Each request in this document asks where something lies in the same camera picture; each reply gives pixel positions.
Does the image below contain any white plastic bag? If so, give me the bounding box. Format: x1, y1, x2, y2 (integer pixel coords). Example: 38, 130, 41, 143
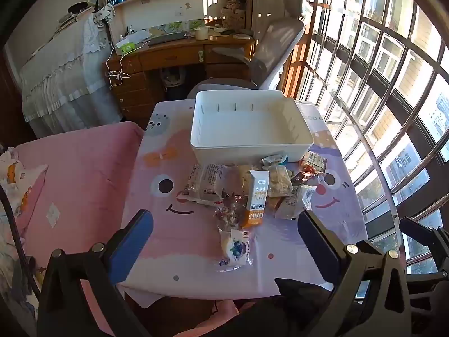
121, 30, 151, 43

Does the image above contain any green tissue box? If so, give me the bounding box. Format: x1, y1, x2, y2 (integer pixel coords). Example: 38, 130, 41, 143
116, 40, 137, 56

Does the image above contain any teal snack packet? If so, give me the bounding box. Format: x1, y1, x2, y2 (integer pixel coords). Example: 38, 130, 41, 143
260, 152, 289, 167

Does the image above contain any red white cracker packet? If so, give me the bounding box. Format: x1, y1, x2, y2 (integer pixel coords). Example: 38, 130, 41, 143
301, 151, 328, 176

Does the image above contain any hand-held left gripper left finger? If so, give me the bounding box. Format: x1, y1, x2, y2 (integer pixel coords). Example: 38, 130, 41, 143
37, 209, 155, 337

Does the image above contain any cardboard box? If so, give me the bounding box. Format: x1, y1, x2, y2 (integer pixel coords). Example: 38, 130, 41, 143
221, 7, 246, 30

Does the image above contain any dark red snack packet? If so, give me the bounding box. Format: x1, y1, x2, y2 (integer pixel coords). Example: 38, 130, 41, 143
290, 170, 322, 187

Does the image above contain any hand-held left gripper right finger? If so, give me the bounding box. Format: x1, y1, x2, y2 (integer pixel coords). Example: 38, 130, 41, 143
297, 210, 413, 337

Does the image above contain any clear red candy packet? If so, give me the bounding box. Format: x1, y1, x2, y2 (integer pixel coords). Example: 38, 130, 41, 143
213, 192, 248, 232

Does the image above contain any white lace furniture cover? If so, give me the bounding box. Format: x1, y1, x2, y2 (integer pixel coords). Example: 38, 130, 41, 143
19, 5, 122, 137

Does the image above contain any clear white snack packet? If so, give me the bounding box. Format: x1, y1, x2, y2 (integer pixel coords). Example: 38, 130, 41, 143
275, 186, 316, 221

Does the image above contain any trash bin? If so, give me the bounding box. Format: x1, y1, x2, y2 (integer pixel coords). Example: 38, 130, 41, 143
161, 67, 190, 101

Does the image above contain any orange white oat bar packet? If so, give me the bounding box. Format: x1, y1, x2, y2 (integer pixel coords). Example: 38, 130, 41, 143
240, 169, 271, 229

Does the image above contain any wooden desk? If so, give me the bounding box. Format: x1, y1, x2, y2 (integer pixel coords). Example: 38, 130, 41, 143
103, 35, 255, 120

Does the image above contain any pink bed sheet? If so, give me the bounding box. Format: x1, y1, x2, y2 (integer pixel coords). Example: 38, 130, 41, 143
10, 121, 144, 337

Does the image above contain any black cable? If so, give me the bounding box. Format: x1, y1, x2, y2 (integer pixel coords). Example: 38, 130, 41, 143
0, 183, 41, 299

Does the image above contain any blueberry print snack packet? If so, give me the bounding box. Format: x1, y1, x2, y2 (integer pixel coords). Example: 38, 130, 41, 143
217, 228, 254, 272

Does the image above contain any printed white cloth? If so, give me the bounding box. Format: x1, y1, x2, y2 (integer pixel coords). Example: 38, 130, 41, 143
0, 147, 48, 218

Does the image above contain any floral cloth bag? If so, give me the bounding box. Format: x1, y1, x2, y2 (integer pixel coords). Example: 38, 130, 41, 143
93, 3, 116, 25

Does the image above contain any grey office chair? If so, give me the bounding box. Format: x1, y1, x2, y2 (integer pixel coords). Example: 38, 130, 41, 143
186, 0, 313, 101

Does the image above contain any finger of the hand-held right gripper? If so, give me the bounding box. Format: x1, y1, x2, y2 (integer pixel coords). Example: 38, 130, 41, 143
399, 217, 449, 274

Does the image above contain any clear rice crisp packet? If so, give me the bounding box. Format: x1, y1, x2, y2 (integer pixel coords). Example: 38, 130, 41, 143
268, 165, 293, 198

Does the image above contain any black keyboard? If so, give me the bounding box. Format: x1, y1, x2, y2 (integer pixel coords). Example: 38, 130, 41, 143
147, 32, 188, 45

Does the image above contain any cartoon printed tablecloth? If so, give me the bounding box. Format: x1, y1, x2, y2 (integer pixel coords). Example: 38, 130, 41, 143
119, 100, 369, 300

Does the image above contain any white cable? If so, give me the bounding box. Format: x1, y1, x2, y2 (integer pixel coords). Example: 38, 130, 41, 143
105, 40, 151, 88

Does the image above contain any clear white label cake packet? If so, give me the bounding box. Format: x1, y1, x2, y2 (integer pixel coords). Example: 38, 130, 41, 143
183, 163, 235, 207

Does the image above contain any metal window grille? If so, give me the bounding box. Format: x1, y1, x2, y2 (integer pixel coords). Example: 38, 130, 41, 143
281, 0, 449, 288

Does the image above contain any white plastic bin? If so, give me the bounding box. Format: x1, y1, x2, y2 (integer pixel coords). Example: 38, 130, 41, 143
190, 90, 314, 165

